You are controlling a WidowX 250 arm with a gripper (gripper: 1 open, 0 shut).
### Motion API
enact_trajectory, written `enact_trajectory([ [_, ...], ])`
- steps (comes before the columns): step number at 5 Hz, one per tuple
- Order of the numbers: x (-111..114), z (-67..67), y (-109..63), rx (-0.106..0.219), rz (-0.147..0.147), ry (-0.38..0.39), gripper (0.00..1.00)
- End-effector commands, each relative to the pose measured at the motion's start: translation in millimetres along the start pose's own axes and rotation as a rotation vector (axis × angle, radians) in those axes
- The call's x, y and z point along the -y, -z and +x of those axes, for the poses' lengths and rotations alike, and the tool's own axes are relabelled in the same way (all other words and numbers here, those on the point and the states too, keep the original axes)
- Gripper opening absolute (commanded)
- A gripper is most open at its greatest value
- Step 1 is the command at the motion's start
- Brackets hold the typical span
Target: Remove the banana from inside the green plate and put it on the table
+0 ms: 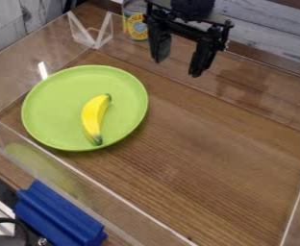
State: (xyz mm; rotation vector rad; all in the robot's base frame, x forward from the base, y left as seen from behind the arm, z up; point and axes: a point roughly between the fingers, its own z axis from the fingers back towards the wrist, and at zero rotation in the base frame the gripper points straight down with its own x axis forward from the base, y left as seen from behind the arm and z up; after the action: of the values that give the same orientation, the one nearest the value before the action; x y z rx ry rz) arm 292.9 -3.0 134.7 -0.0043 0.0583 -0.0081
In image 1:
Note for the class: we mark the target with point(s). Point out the yellow toy banana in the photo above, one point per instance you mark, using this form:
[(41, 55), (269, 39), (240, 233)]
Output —
[(92, 116)]

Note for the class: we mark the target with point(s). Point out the clear acrylic corner bracket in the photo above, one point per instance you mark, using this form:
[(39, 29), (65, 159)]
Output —
[(90, 37)]

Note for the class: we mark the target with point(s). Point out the green round plate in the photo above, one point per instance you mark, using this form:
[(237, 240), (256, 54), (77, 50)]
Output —
[(51, 107)]

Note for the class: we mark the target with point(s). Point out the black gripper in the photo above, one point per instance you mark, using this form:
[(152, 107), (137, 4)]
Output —
[(192, 19)]

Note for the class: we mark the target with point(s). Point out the yellow labelled tin can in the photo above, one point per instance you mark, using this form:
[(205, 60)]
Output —
[(132, 11)]

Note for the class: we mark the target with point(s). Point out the blue plastic clamp block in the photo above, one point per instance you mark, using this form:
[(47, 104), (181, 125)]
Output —
[(61, 222)]

